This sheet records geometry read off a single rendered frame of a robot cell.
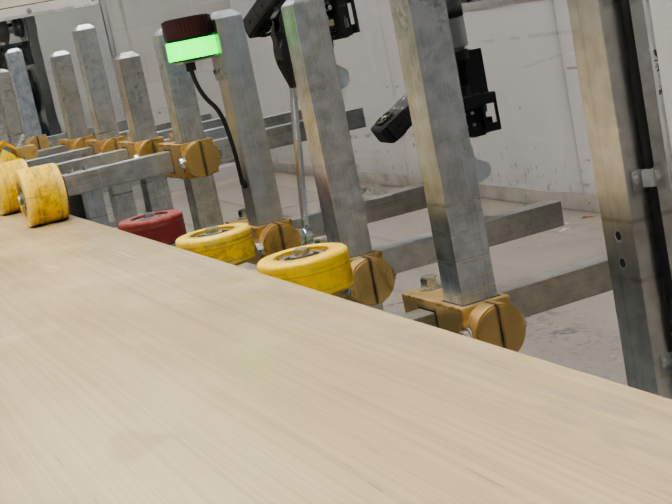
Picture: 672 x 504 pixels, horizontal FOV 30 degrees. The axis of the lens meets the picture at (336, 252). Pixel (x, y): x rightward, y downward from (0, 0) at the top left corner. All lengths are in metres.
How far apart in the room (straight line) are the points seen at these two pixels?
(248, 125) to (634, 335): 0.76
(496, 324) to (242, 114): 0.56
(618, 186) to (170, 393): 0.32
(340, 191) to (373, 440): 0.72
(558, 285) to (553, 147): 4.98
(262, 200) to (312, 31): 0.31
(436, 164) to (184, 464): 0.51
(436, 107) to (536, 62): 5.09
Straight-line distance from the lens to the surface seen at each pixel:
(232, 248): 1.28
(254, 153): 1.53
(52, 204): 1.74
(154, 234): 1.52
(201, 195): 1.77
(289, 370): 0.75
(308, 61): 1.29
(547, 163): 6.24
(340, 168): 1.30
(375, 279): 1.29
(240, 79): 1.53
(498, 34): 6.42
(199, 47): 1.50
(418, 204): 1.67
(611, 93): 0.84
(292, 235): 1.52
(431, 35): 1.07
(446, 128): 1.07
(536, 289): 1.18
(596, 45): 0.84
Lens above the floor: 1.10
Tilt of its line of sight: 10 degrees down
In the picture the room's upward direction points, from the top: 11 degrees counter-clockwise
